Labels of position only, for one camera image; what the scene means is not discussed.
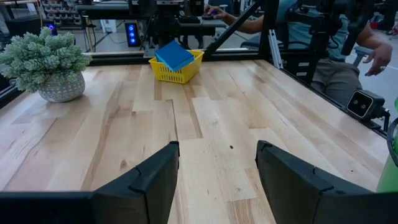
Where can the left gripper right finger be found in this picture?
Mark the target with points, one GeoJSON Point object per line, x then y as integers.
{"type": "Point", "coordinates": [311, 199]}

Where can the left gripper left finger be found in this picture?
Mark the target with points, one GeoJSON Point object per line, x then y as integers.
{"type": "Point", "coordinates": [130, 202]}

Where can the green plastic bucket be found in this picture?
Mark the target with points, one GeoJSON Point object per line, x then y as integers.
{"type": "Point", "coordinates": [390, 177]}

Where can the yellow plastic basket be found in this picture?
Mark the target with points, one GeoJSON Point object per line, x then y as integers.
{"type": "Point", "coordinates": [177, 76]}

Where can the blue sponge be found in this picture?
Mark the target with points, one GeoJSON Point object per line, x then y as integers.
{"type": "Point", "coordinates": [174, 54]}

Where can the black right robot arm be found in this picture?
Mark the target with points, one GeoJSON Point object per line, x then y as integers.
{"type": "Point", "coordinates": [314, 46]}

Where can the person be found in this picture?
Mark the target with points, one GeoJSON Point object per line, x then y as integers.
{"type": "Point", "coordinates": [335, 81]}

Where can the person's hand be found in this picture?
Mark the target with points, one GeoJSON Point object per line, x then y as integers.
{"type": "Point", "coordinates": [214, 12]}
{"type": "Point", "coordinates": [377, 59]}

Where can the potted succulent plant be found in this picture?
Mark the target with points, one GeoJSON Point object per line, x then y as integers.
{"type": "Point", "coordinates": [46, 62]}

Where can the computer with blue light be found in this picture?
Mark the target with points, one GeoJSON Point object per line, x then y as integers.
{"type": "Point", "coordinates": [132, 34]}

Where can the table-level camera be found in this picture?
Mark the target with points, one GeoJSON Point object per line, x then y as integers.
{"type": "Point", "coordinates": [362, 104]}

